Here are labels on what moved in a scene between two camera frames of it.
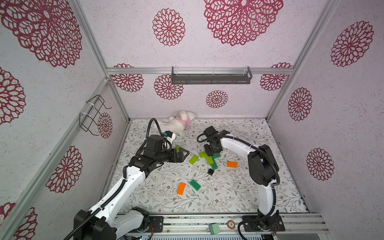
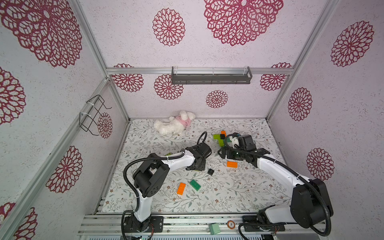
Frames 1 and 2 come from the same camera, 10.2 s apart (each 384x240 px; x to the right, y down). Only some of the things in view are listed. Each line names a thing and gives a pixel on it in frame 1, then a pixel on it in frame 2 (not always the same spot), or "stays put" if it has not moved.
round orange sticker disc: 231,224 stays put
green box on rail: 214,228 stays put
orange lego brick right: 232,164 stays put
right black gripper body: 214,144 -> 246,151
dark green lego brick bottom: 195,185 stays put
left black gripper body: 166,156 -> 201,167
